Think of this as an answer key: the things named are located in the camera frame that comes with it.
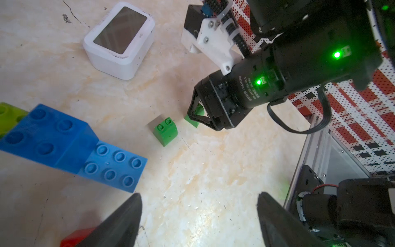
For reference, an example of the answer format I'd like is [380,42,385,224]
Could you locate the red small lego brick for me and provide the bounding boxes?
[60,227,96,247]

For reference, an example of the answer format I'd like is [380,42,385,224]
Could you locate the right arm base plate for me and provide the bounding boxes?
[284,165,324,220]

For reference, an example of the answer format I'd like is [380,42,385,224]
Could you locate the light blue long lego brick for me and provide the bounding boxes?
[77,141,147,193]

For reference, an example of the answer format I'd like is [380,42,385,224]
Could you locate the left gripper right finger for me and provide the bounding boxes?
[257,192,324,247]

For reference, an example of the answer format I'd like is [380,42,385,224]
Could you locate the green curved lego brick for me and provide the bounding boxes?
[184,104,205,128]
[153,117,178,147]

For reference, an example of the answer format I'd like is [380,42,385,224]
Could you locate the lime green long lego brick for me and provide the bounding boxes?
[0,102,29,139]

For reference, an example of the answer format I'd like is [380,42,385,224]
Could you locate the white digital clock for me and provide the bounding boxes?
[83,2,155,80]

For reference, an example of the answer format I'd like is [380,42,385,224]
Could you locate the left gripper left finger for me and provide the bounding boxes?
[77,193,143,247]

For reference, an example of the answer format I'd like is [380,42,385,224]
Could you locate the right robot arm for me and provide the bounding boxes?
[184,1,395,134]

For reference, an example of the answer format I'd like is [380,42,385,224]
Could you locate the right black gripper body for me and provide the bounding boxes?
[187,57,287,131]

